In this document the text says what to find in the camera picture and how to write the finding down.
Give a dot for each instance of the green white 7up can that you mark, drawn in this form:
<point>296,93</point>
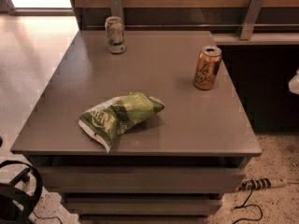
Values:
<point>115,35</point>

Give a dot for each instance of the white power strip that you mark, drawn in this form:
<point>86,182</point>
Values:
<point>263,183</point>

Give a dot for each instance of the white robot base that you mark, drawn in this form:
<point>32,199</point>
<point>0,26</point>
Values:
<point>294,83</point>

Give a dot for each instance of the orange LaCroix can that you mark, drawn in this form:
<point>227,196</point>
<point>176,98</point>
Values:
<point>208,64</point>

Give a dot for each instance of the right metal wall bracket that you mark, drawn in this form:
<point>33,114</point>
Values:
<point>252,13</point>

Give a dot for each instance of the green jalapeno chip bag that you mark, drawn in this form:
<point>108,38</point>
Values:
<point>105,122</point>

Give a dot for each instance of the left metal wall bracket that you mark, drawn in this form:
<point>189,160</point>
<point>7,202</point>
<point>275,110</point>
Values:
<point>116,8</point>

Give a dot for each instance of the grey drawer cabinet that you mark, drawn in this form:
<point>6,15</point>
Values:
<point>171,169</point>

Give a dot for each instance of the metal wall bracket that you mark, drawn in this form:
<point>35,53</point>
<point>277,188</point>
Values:
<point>116,8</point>
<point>252,13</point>

